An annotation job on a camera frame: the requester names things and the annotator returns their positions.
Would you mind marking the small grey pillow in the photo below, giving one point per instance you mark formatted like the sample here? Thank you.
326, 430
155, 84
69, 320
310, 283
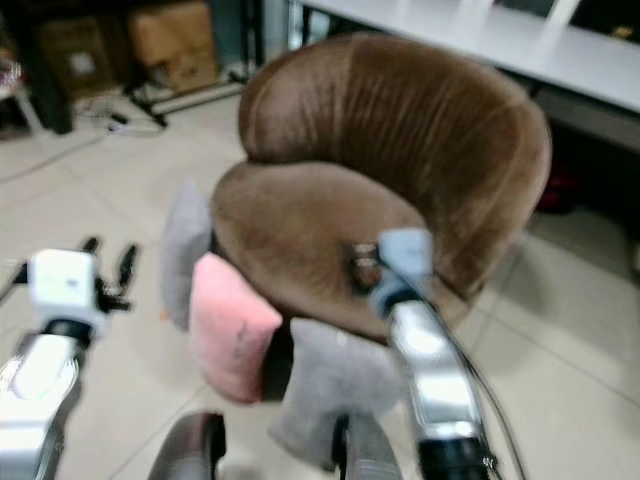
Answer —
185, 250

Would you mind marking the pink pillow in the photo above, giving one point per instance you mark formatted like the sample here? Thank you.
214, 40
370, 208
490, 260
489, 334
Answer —
228, 320

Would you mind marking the large grey pillow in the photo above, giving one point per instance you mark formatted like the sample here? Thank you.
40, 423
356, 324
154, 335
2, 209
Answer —
335, 380

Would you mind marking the brown velvet sofa chair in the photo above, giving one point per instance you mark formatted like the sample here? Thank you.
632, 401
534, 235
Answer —
400, 130

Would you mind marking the black metal stand base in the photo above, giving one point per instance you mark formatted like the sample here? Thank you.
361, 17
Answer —
180, 98

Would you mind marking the white stool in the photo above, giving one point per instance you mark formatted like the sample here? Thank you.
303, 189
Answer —
15, 85

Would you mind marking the robot right leg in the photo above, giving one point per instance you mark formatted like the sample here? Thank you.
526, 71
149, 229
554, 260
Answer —
365, 452

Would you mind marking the robot leg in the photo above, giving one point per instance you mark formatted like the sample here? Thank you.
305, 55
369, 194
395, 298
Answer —
365, 452
188, 448

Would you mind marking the dark cardboard box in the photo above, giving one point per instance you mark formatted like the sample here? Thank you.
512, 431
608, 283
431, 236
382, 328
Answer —
75, 55

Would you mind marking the robot left leg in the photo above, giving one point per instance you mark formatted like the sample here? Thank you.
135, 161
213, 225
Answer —
188, 448

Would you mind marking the red object under table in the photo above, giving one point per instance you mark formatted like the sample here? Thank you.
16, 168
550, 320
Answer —
557, 190

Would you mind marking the light cardboard box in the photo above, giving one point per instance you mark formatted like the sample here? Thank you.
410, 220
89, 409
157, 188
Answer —
175, 42

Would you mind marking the white table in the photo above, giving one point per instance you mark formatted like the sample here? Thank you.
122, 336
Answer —
490, 45

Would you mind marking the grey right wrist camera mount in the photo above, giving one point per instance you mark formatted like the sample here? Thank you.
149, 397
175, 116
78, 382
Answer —
402, 262

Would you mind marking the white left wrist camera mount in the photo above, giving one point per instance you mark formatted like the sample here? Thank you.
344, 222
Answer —
63, 282

